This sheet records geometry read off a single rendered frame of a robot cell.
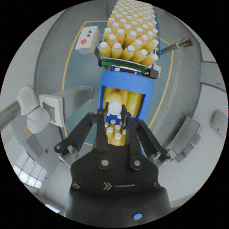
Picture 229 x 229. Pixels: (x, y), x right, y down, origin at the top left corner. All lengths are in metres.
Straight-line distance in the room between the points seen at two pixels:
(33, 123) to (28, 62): 2.49
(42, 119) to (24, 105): 0.19
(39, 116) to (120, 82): 0.60
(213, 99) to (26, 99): 4.12
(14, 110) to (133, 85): 0.67
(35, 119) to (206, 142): 3.85
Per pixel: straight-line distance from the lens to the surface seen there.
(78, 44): 0.51
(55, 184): 5.60
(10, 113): 0.57
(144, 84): 0.27
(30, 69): 2.95
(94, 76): 1.54
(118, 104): 0.19
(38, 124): 0.63
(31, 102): 0.63
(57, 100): 0.62
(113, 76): 0.27
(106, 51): 0.46
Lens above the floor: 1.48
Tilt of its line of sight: 65 degrees down
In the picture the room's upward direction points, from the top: 180 degrees counter-clockwise
